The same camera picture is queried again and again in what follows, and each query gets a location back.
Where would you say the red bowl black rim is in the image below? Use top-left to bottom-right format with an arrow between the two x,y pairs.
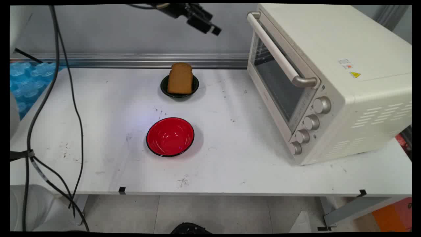
146,117 -> 195,157

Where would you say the brown bread slice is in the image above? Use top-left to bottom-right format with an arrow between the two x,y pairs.
167,63 -> 194,95

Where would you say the red object behind oven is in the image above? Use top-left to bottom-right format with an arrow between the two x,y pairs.
396,132 -> 412,155

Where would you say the grey aluminium post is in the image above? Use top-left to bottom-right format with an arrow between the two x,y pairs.
375,5 -> 412,35

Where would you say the thick black cable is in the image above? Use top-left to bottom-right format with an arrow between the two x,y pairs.
22,5 -> 90,232

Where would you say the aluminium rail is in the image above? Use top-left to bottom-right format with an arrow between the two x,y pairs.
10,53 -> 249,69

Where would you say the thin black cable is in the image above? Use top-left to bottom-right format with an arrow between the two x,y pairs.
57,26 -> 84,210

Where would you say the black cable strap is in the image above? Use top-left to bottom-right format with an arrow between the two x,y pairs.
10,149 -> 35,162

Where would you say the cream toaster oven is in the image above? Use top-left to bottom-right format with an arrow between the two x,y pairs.
247,4 -> 412,166

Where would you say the blue bubble wrap sheet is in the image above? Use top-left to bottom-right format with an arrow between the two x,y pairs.
10,61 -> 63,119

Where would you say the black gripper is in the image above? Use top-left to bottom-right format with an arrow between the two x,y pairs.
157,3 -> 222,36

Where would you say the oven door with handle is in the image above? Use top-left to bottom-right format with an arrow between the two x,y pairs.
247,11 -> 325,134

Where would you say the orange box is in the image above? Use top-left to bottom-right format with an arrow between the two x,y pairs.
372,197 -> 412,232

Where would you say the black round floor object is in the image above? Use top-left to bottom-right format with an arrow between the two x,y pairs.
170,223 -> 212,234

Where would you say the dark green bowl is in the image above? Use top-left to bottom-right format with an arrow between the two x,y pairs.
160,74 -> 200,99

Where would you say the grey table leg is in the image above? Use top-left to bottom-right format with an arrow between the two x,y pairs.
73,195 -> 89,226

